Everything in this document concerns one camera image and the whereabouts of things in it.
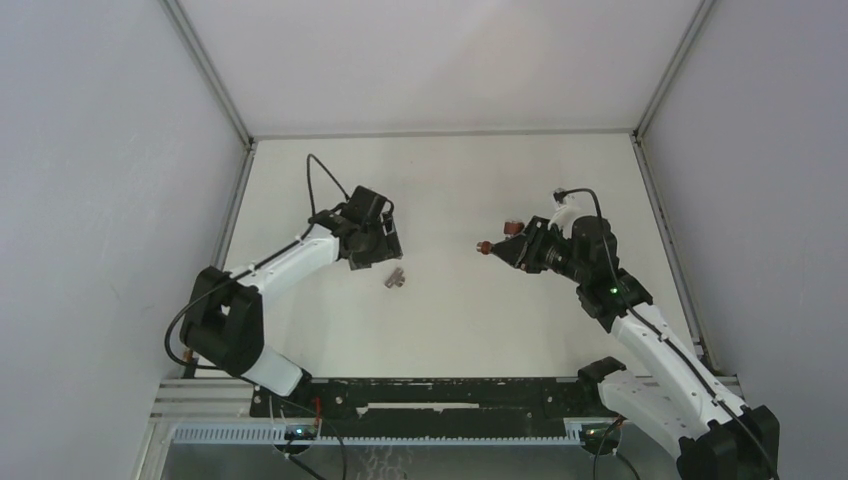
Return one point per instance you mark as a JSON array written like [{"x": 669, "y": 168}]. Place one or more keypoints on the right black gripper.
[{"x": 512, "y": 250}]

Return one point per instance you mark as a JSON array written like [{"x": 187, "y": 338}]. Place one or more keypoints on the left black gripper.
[{"x": 388, "y": 248}]

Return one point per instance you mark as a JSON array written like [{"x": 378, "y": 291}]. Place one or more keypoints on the red brown water faucet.
[{"x": 497, "y": 240}]

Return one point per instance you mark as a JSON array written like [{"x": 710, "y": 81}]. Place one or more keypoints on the silver metal tee fitting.
[{"x": 396, "y": 279}]

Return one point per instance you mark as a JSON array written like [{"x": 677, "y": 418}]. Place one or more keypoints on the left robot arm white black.
[{"x": 223, "y": 321}]

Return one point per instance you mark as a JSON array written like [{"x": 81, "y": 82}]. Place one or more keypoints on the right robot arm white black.
[{"x": 710, "y": 432}]

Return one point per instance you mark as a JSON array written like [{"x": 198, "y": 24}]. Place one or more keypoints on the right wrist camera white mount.
[{"x": 567, "y": 210}]

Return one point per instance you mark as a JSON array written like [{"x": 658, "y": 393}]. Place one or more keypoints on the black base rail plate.
[{"x": 453, "y": 407}]

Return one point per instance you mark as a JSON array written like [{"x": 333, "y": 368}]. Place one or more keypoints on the white slotted cable duct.
[{"x": 265, "y": 434}]

